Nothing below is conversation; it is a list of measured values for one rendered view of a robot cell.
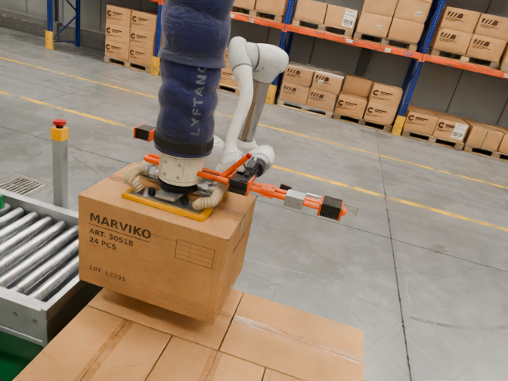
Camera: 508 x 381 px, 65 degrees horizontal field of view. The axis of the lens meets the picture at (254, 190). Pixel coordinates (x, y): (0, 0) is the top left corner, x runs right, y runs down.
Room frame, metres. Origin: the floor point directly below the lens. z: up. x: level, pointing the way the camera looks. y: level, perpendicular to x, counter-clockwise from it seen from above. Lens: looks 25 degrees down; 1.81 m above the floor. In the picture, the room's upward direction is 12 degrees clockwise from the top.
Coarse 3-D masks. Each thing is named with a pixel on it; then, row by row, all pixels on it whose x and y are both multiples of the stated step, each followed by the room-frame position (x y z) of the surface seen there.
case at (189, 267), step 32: (96, 192) 1.32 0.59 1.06; (96, 224) 1.27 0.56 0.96; (128, 224) 1.25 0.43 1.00; (160, 224) 1.23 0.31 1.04; (192, 224) 1.24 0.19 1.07; (224, 224) 1.28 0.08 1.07; (96, 256) 1.27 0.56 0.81; (128, 256) 1.25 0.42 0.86; (160, 256) 1.22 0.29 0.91; (192, 256) 1.20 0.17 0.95; (224, 256) 1.18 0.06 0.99; (128, 288) 1.25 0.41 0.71; (160, 288) 1.22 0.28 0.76; (192, 288) 1.20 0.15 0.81; (224, 288) 1.25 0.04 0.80
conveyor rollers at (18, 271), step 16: (0, 224) 1.72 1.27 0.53; (16, 224) 1.73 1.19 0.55; (48, 224) 1.82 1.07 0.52; (64, 224) 1.83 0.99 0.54; (0, 240) 1.61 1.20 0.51; (16, 240) 1.60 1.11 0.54; (32, 240) 1.61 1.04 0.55; (64, 240) 1.69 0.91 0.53; (16, 256) 1.49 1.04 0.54; (32, 256) 1.50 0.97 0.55; (64, 256) 1.56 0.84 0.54; (0, 272) 1.39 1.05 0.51; (16, 272) 1.38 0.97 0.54; (48, 272) 1.45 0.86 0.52; (64, 272) 1.44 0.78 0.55; (16, 288) 1.28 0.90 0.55; (48, 288) 1.33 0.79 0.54
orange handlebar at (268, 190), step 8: (152, 160) 1.43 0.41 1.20; (200, 176) 1.39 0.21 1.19; (208, 176) 1.38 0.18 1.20; (216, 176) 1.38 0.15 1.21; (256, 184) 1.39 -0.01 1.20; (264, 184) 1.38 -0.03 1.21; (272, 184) 1.40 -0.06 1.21; (256, 192) 1.35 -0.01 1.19; (264, 192) 1.34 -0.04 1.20; (272, 192) 1.33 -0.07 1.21; (280, 192) 1.37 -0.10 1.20; (304, 200) 1.32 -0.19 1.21; (312, 200) 1.35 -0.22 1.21; (320, 200) 1.35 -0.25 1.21; (312, 208) 1.31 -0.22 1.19; (344, 208) 1.32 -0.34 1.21
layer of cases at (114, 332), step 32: (96, 320) 1.21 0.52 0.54; (128, 320) 1.25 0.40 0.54; (160, 320) 1.28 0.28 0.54; (192, 320) 1.32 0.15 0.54; (224, 320) 1.36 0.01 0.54; (256, 320) 1.40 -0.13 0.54; (288, 320) 1.44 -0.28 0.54; (320, 320) 1.49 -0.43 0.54; (64, 352) 1.02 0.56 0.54; (96, 352) 1.05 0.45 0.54; (128, 352) 1.08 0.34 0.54; (160, 352) 1.11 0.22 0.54; (192, 352) 1.15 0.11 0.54; (224, 352) 1.18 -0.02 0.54; (256, 352) 1.21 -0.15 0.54; (288, 352) 1.25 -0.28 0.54; (320, 352) 1.29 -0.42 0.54; (352, 352) 1.32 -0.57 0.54
